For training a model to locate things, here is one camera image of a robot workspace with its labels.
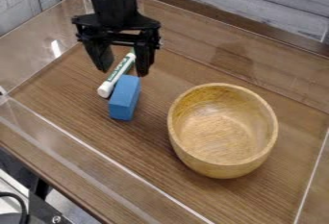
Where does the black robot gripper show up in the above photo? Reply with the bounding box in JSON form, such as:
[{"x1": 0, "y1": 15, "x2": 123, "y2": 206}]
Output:
[{"x1": 72, "y1": 0, "x2": 160, "y2": 77}]

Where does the blue rectangular block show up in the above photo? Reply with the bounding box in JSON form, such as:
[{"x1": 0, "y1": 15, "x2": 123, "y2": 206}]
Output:
[{"x1": 108, "y1": 75, "x2": 141, "y2": 121}]

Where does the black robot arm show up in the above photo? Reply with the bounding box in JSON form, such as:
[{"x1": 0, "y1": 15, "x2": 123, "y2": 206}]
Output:
[{"x1": 72, "y1": 0, "x2": 160, "y2": 77}]

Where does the light brown wooden bowl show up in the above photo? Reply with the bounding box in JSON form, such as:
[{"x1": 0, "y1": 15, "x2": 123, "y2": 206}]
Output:
[{"x1": 167, "y1": 83, "x2": 279, "y2": 179}]

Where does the green and white marker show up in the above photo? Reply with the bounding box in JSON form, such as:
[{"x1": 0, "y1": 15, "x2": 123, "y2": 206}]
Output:
[{"x1": 96, "y1": 50, "x2": 136, "y2": 98}]

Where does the clear acrylic tray wall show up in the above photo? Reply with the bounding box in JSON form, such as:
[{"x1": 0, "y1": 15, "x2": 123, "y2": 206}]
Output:
[{"x1": 0, "y1": 0, "x2": 329, "y2": 224}]

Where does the black metal table frame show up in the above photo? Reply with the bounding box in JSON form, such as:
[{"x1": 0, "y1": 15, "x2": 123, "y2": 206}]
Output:
[{"x1": 0, "y1": 147, "x2": 73, "y2": 224}]

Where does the black cable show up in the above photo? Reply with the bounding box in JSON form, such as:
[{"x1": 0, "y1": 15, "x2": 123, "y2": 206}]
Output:
[{"x1": 0, "y1": 191, "x2": 30, "y2": 224}]

